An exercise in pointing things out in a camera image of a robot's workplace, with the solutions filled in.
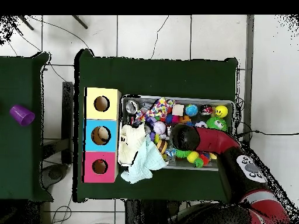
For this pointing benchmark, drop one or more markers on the wooden box with three holes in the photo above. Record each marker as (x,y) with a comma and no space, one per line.
(102,114)

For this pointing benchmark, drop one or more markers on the red and black crushed can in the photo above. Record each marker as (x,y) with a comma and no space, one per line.
(206,109)

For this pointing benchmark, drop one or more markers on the dark green side cloth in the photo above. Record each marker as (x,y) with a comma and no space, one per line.
(18,81)

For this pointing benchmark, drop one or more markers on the black tripod leg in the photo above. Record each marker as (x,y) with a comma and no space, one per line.
(80,22)
(25,22)

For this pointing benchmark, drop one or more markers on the white baseball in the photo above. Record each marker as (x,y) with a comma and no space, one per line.
(159,127)

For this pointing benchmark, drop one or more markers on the blue globe ball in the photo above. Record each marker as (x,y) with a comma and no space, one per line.
(191,110)

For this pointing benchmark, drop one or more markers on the cream waffle cloth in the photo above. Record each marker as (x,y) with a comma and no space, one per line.
(130,142)

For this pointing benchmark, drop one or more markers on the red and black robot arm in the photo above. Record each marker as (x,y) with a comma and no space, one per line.
(215,140)

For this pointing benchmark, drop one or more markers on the light blue waffle cloth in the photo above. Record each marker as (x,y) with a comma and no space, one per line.
(144,165)

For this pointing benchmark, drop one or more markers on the grey floor base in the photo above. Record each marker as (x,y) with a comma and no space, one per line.
(55,173)

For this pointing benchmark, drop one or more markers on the yellow ball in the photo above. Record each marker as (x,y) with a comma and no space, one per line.
(221,111)

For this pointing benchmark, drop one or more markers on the green googly-eyed puffer ball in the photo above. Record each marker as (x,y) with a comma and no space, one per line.
(217,123)

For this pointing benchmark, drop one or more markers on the dark green table cloth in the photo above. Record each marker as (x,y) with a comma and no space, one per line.
(151,77)

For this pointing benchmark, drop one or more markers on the beige foam block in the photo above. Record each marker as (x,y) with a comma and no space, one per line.
(178,110)

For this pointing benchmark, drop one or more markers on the black furniture frame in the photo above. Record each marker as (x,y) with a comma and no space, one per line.
(67,105)

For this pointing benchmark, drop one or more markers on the colourful spotted cloth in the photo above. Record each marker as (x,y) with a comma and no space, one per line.
(158,108)

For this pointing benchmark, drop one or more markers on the toy burger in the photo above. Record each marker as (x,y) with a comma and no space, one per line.
(162,146)

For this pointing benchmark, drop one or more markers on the clear mesh bin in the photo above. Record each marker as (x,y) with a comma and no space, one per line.
(182,166)

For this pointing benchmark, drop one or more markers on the purple plastic cup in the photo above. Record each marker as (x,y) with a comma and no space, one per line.
(22,114)

